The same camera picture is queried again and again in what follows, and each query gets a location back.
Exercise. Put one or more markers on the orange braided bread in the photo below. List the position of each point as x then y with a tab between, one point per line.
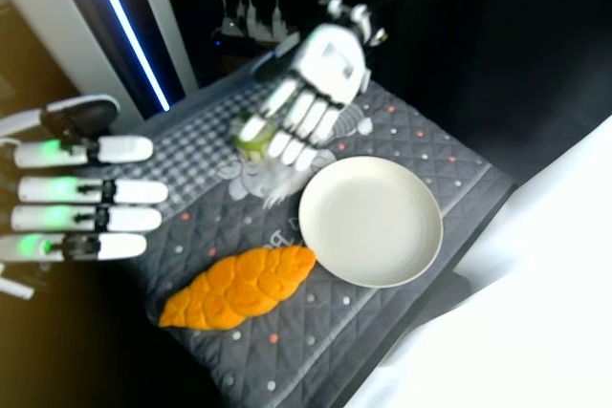
239	284

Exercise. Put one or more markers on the white blurred panel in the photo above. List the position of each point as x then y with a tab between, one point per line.
526	307

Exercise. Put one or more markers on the white power strip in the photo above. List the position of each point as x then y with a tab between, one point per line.
258	28

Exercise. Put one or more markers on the green round object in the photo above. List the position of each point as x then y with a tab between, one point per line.
257	144

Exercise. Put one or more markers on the grey quilt with bear print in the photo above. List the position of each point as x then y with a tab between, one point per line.
334	331

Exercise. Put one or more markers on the white round plate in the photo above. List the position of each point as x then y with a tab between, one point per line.
370	221

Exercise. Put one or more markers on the white cabinet with blue light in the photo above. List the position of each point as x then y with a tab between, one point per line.
28	6

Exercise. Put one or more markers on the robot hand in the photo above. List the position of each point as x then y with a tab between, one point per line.
86	188
330	64

